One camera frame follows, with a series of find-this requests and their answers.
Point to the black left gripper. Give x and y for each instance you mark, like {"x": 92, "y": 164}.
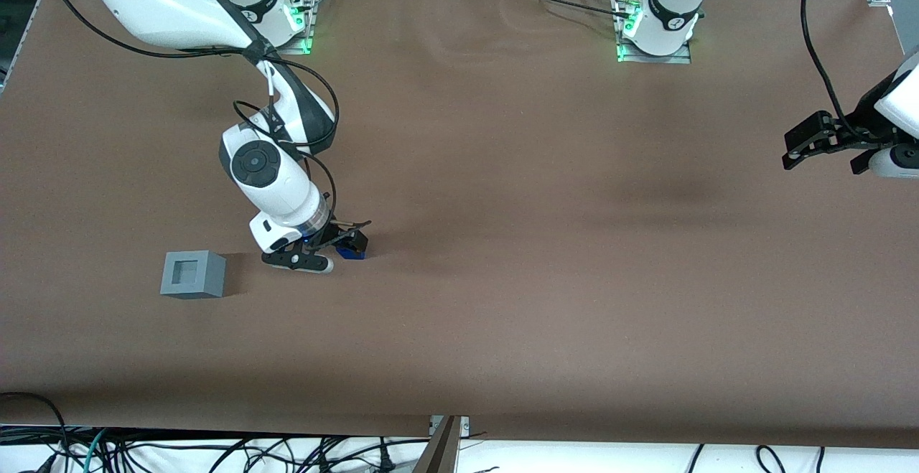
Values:
{"x": 861, "y": 130}

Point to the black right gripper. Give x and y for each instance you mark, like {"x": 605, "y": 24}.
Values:
{"x": 335, "y": 233}

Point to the blue plastic part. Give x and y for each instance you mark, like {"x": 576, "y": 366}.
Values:
{"x": 353, "y": 252}

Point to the gray cube base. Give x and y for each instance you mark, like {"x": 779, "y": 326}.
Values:
{"x": 208, "y": 275}

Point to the brown table mat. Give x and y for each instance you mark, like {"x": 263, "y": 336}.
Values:
{"x": 502, "y": 243}

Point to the slanted brown support beam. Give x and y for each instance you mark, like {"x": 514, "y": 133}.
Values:
{"x": 439, "y": 455}

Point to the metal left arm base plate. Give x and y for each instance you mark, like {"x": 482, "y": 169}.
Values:
{"x": 675, "y": 58}

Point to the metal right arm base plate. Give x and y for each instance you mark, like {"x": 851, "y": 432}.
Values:
{"x": 301, "y": 44}

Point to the silver table edge bracket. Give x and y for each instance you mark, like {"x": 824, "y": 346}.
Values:
{"x": 465, "y": 424}

